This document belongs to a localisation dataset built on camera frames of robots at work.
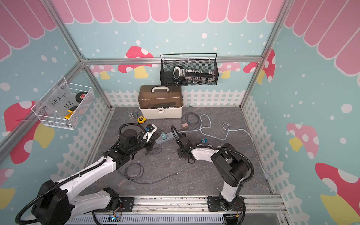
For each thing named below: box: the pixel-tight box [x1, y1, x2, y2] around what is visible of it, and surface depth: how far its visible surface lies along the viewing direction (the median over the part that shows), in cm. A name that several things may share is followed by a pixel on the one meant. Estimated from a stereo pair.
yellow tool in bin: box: [64, 109, 75, 120], surface depth 64 cm
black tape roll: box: [75, 91, 88, 104], surface depth 81 cm
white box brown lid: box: [137, 84, 184, 120], surface depth 105 cm
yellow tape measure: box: [137, 115, 147, 124], surface depth 111 cm
